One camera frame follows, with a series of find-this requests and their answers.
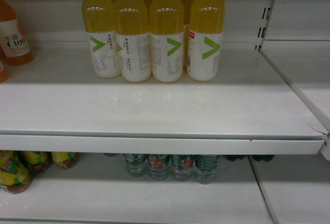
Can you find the water bottle middle red players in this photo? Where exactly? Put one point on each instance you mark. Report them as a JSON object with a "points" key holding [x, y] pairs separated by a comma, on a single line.
{"points": [[181, 166]]}

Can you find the yellow drink bottle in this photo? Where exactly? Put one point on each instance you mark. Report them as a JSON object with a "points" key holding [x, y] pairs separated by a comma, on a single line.
{"points": [[132, 35], [100, 25], [167, 39], [204, 38]]}

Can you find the yellow drink bottle far left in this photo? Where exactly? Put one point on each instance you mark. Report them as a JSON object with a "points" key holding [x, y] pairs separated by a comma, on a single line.
{"points": [[100, 25]]}

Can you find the white slotted shelf upright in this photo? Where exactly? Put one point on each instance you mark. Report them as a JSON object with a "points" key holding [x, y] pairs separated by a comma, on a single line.
{"points": [[266, 10]]}

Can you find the water bottle far left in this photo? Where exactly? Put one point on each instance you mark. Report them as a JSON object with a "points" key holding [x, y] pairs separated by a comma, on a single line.
{"points": [[136, 164]]}

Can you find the water bottle right text label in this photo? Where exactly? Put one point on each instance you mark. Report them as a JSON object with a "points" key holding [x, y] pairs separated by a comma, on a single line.
{"points": [[205, 168]]}

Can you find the yellow lemon tea bottle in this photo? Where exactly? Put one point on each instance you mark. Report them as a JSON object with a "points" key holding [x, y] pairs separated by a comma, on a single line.
{"points": [[15, 177]]}

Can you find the white metal shelf board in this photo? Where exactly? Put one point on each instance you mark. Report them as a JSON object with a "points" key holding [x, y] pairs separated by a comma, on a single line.
{"points": [[98, 189]]}

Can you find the water bottle barcode label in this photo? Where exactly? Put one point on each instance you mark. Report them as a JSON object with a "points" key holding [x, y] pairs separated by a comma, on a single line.
{"points": [[158, 165]]}

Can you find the orange C100 drink bottle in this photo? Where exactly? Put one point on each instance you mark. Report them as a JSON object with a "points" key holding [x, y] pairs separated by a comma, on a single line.
{"points": [[14, 44]]}

